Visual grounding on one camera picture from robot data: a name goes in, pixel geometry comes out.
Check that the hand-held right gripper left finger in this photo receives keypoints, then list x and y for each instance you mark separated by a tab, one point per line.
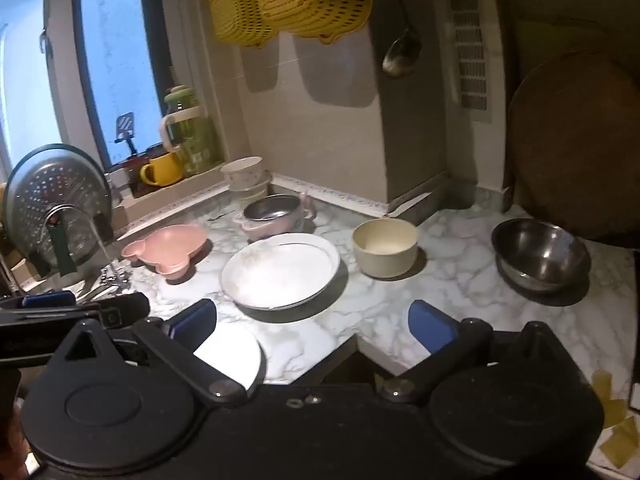
194	321

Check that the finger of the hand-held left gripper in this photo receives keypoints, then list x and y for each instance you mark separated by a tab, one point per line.
125	306
47	300

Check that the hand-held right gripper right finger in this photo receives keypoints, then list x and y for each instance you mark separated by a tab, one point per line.
429	327

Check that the steel insert bowl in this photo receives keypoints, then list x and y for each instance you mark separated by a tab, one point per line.
272	208

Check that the small white plate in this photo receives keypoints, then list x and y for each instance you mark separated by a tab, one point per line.
232	360

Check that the pink bear-shaped plate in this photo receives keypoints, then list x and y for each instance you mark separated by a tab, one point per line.
167	250

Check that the cream ceramic bowl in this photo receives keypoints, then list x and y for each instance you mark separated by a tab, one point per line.
384	255

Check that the large white plate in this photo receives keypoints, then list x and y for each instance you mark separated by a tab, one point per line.
280	272

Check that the perforated metal steamer plate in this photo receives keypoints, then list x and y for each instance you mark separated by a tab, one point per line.
55	185

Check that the large steel bowl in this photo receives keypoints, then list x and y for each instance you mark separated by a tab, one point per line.
542	260

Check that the yellow mug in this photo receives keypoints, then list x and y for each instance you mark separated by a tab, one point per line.
161	169

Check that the clear plastic cup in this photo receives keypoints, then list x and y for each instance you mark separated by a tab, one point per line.
255	192

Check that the white patterned sealing strip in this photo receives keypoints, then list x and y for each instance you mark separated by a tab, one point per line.
330	193

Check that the black slotted spatula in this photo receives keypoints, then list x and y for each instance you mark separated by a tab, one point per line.
125	127

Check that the green glass pitcher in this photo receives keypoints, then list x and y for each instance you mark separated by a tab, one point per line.
192	135

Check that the yellow tape pieces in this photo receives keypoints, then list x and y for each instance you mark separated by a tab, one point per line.
614	410

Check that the round wooden cutting board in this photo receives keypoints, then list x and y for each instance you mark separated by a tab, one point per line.
575	145

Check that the metal ladle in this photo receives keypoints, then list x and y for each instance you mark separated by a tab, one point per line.
401	55

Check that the white vent grille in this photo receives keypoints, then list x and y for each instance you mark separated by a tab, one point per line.
470	55

